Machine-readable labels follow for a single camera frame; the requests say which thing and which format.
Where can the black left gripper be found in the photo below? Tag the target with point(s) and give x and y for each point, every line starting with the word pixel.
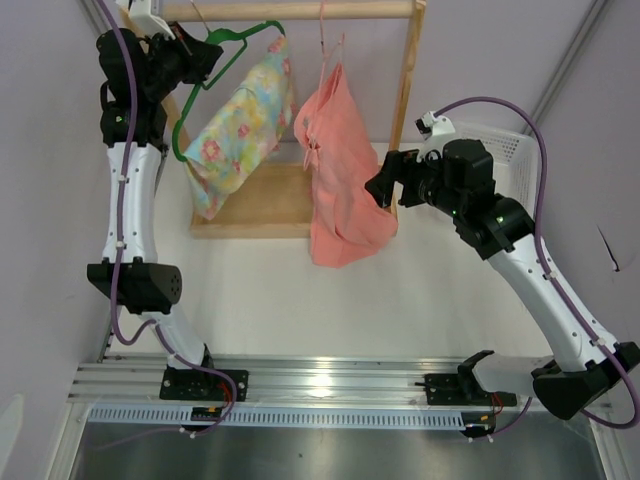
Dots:
pixel 199 58

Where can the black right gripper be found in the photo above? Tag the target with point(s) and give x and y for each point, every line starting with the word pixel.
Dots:
pixel 381 186

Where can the green plastic hanger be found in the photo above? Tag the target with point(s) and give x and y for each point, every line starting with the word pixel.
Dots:
pixel 216 38

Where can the floral pastel skirt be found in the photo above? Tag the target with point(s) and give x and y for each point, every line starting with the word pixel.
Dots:
pixel 243 133

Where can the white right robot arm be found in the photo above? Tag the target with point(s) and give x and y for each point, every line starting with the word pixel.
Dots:
pixel 585 362

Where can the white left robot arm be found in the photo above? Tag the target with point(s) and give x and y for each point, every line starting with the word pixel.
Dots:
pixel 140 74

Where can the pink pleated skirt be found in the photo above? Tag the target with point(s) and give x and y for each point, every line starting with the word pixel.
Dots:
pixel 347 225

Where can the wooden clothes rack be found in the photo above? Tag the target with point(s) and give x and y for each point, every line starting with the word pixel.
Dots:
pixel 275 201

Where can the white plastic basket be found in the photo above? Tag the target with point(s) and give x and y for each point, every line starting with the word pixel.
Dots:
pixel 516 161

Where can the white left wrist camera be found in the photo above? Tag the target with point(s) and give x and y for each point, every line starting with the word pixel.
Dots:
pixel 146 15

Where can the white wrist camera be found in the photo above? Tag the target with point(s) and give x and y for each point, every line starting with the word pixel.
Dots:
pixel 146 15
pixel 436 131

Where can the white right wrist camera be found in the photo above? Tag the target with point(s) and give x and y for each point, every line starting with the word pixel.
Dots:
pixel 436 131

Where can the pink wire hanger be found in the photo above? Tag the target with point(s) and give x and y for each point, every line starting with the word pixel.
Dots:
pixel 311 123

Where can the aluminium mounting rail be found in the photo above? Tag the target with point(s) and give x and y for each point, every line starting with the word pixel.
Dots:
pixel 298 382

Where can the white slotted cable duct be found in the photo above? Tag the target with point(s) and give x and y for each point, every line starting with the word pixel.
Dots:
pixel 412 419

